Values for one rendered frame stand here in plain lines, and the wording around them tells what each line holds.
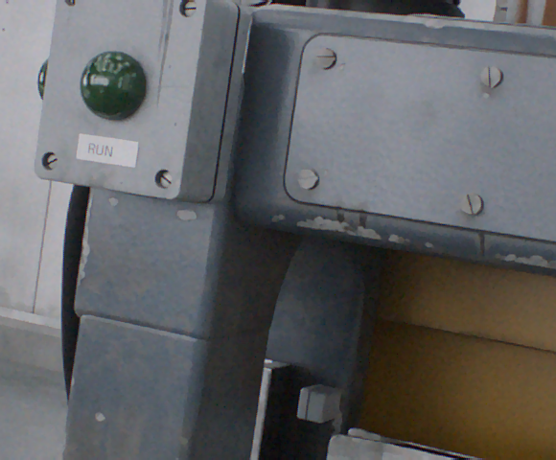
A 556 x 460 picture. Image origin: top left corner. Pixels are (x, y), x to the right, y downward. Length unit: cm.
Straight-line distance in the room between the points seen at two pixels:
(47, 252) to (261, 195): 628
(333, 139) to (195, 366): 12
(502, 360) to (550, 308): 7
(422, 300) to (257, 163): 25
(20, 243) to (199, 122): 641
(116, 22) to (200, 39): 4
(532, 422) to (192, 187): 37
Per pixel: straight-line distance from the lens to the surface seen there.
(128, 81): 53
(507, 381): 84
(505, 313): 78
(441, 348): 84
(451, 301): 79
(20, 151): 696
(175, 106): 53
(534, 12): 105
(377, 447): 72
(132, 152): 54
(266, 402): 76
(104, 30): 56
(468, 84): 54
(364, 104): 55
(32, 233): 690
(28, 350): 689
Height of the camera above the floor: 126
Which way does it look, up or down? 3 degrees down
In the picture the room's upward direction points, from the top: 8 degrees clockwise
